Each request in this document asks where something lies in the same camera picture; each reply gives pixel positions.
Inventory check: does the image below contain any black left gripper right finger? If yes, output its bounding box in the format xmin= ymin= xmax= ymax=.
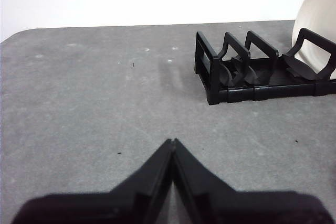
xmin=173 ymin=137 xmax=336 ymax=224

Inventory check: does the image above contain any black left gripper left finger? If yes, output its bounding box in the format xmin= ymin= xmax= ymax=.
xmin=12 ymin=138 xmax=174 ymax=224

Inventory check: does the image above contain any black plate rack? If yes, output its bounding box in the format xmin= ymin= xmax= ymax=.
xmin=193 ymin=27 xmax=336 ymax=106

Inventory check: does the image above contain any beige plate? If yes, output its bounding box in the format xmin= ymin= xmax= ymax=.
xmin=291 ymin=0 xmax=336 ymax=80

